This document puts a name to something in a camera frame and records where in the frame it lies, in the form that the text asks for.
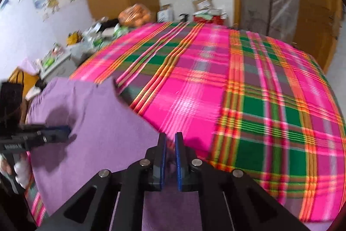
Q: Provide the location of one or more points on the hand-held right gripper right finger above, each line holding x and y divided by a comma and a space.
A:
178, 159

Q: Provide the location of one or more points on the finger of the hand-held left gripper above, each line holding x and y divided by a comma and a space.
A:
59, 133

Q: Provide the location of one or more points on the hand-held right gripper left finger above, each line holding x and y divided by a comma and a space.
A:
163, 159

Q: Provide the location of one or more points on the purple fleece garment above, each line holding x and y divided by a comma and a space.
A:
94, 125

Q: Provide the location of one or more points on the person's left hand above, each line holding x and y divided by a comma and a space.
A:
21, 172

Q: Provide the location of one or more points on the wooden headboard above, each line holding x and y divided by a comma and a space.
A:
23, 82

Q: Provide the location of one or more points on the lavender cloth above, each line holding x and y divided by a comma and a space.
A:
30, 66

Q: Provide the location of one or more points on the grey drawer cabinet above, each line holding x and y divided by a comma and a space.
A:
62, 66

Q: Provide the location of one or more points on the yellow paper bag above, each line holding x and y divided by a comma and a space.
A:
73, 38

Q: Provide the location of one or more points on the pink green plaid bed sheet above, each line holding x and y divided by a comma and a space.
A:
243, 84

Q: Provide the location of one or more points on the bag of oranges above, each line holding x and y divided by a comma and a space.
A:
135, 15

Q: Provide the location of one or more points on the black stand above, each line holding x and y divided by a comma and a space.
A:
183, 17

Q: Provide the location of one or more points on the white carton box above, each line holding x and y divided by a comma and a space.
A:
165, 14

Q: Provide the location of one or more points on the red gift box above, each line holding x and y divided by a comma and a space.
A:
217, 17

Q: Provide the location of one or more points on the open cardboard box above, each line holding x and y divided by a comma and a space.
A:
202, 3

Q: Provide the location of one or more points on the wooden door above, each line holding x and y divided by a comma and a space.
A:
316, 9

